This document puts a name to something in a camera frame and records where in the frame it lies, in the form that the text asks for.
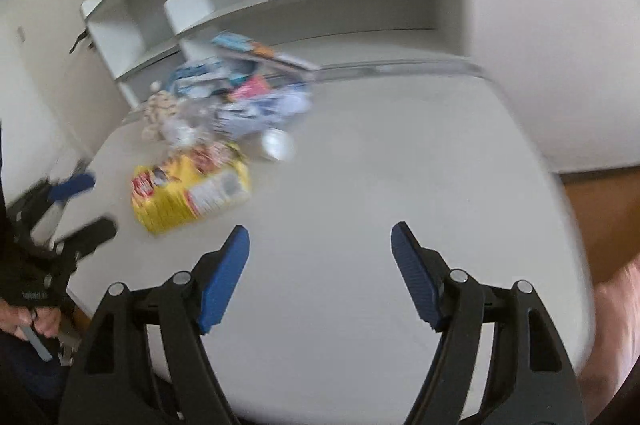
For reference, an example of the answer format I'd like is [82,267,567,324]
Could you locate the yellow snack bag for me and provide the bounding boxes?
[130,142,250,234]

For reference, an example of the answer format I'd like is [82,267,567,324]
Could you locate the person's left hand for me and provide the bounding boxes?
[0,301,62,341]

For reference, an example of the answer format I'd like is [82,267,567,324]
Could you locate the white door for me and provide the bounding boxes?
[1,0,128,193]

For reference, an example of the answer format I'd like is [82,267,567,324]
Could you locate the grey crumpled sock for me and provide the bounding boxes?
[160,116,209,150]

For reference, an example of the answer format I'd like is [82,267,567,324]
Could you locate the blue white milk carton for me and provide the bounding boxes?
[164,58,232,99]

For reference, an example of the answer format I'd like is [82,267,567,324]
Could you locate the pink bed duvet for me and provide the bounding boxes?
[578,256,639,421]

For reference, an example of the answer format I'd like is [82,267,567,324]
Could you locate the red plastic lid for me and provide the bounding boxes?
[227,74,271,102]

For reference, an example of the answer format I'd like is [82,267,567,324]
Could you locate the flat printed snack box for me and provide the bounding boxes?
[210,30,321,76]

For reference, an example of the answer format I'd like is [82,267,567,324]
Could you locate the beige braided rope toy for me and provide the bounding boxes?
[141,90,178,142]

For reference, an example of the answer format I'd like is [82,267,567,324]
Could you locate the black door handle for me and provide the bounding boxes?
[68,28,96,54]

